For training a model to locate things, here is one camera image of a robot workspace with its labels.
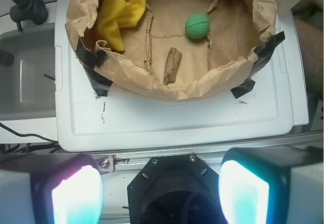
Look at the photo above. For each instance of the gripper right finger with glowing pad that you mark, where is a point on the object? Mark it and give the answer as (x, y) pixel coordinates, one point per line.
(274, 184)

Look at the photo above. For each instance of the black tape strip right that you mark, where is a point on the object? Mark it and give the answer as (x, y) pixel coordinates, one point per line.
(264, 53)

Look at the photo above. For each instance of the black faucet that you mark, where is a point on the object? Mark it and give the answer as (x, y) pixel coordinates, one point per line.
(33, 10)

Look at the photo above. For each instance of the grey sink basin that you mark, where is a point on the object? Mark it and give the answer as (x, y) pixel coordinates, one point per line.
(28, 85)

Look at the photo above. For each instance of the white plastic bin lid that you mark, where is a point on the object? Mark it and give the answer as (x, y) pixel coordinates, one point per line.
(87, 122)

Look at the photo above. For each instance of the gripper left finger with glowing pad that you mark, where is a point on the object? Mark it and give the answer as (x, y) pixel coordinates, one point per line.
(50, 188)

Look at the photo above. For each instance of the green dimpled ball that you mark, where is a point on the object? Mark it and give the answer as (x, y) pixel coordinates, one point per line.
(197, 26)

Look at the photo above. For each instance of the aluminium frame rail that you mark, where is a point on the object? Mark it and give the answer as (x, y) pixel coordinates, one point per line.
(212, 153)

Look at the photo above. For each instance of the black tape strip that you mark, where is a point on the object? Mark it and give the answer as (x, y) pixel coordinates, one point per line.
(99, 83)
(264, 53)

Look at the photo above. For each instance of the black tape strip left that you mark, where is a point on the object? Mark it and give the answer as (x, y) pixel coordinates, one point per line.
(99, 83)

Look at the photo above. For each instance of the yellow microfiber cloth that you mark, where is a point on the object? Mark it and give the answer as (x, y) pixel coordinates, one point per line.
(116, 14)

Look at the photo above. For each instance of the brown wood piece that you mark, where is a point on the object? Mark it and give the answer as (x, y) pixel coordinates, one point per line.
(171, 67)

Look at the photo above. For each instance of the black octagonal mount plate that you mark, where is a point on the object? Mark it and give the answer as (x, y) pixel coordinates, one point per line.
(179, 189)

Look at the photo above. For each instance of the brown paper bag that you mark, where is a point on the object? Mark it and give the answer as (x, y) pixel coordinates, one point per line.
(209, 66)

